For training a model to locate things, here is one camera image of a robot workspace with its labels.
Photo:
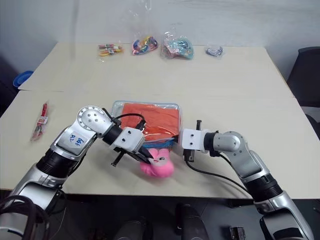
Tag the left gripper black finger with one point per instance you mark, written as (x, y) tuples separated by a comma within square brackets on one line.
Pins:
[(143, 158), (117, 159)]

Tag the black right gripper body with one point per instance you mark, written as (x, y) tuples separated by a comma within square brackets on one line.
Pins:
[(189, 152)]

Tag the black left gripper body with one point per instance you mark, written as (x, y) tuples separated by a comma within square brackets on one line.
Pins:
[(135, 153)]

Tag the pink plush toy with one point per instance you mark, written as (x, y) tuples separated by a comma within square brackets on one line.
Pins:
[(160, 168)]

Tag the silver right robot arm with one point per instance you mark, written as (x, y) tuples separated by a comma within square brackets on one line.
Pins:
[(230, 142)]

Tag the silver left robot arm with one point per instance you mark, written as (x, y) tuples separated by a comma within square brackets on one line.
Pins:
[(92, 121)]

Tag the orange cloth in clear bag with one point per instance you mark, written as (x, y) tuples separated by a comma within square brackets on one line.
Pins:
[(117, 110)]

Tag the dark rounded shape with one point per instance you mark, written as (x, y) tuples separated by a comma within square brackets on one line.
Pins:
[(136, 228), (190, 221)]

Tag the small bag with blue item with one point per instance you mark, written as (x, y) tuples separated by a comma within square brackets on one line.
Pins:
[(214, 51)]

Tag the bag of teal pink items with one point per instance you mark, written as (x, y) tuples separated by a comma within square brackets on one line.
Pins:
[(178, 48)]

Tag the red pens pack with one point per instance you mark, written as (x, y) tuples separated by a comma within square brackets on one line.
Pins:
[(41, 120)]

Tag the small black box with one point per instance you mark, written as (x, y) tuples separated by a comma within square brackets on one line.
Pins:
[(236, 233)]

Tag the bag of multicoloured items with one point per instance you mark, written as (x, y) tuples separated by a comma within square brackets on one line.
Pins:
[(144, 45)]

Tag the bag of orange red items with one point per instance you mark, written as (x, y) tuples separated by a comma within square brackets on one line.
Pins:
[(110, 49)]

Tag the black office chair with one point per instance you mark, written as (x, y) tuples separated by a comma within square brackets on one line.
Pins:
[(305, 75)]

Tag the large empty clear plastic bag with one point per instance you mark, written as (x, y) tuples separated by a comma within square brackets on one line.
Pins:
[(150, 15)]

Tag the blue round bowl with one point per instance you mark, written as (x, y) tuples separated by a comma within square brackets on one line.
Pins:
[(22, 78)]

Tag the dark furniture piece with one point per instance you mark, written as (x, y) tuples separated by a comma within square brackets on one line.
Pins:
[(6, 85)]

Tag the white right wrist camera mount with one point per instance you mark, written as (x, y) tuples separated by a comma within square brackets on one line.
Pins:
[(192, 140)]

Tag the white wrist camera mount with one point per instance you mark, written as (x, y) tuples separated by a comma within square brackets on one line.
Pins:
[(130, 138), (192, 140)]

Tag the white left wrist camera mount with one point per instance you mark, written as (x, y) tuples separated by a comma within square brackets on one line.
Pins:
[(130, 138)]

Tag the black table frame bar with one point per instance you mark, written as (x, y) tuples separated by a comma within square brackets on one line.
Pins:
[(150, 198)]

